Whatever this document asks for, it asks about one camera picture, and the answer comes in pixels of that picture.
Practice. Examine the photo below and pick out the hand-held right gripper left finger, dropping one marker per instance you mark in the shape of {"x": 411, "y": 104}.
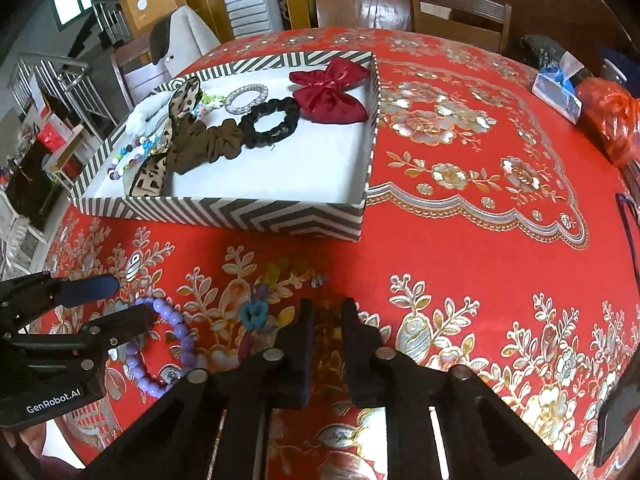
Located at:
{"x": 306, "y": 332}

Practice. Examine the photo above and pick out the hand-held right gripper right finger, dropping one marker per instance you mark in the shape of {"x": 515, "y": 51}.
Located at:
{"x": 351, "y": 332}

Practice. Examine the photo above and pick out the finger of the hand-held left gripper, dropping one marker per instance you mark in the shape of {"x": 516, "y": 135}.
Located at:
{"x": 85, "y": 289}
{"x": 120, "y": 325}

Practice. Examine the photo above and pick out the zigzag striped gift box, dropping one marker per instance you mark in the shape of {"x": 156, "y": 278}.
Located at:
{"x": 300, "y": 170}

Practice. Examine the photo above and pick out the brown scrunchie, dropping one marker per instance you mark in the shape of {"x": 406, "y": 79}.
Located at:
{"x": 200, "y": 145}

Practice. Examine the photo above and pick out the leopard print hair bow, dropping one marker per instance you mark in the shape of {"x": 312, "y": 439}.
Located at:
{"x": 182, "y": 100}

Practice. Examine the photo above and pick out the black scrunchie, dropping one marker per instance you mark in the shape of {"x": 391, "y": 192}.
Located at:
{"x": 249, "y": 126}

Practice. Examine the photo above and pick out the white ornate chair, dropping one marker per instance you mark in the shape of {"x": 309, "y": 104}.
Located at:
{"x": 20, "y": 230}

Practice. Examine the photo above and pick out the red floral tablecloth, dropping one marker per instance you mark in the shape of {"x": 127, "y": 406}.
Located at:
{"x": 475, "y": 270}

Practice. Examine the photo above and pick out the red box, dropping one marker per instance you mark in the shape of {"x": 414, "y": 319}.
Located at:
{"x": 55, "y": 135}

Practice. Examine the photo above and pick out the metal railing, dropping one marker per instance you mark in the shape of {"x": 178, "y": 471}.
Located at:
{"x": 65, "y": 77}

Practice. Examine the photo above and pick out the dark red satin bow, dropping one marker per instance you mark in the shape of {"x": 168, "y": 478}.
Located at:
{"x": 325, "y": 100}

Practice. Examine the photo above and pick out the white coat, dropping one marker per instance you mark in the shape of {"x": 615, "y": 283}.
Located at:
{"x": 187, "y": 40}

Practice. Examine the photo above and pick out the black smartphone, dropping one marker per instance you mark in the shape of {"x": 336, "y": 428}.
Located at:
{"x": 617, "y": 420}

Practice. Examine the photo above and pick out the dark eyeglasses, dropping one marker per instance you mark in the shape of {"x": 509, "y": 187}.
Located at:
{"x": 629, "y": 212}

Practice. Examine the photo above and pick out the blue white tissue box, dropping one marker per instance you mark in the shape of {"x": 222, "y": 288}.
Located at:
{"x": 555, "y": 92}

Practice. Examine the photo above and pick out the glossy brown wooden chair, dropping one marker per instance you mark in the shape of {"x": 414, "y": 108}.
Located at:
{"x": 365, "y": 7}

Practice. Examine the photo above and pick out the orange plastic bag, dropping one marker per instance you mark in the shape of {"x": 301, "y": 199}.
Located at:
{"x": 607, "y": 120}

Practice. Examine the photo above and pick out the slatted wooden chair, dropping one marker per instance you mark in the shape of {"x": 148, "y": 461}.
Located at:
{"x": 465, "y": 10}

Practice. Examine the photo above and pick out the dark bag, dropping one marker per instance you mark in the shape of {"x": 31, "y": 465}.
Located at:
{"x": 550, "y": 52}

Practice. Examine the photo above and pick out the dark round wooden table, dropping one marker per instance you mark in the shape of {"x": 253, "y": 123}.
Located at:
{"x": 560, "y": 5}

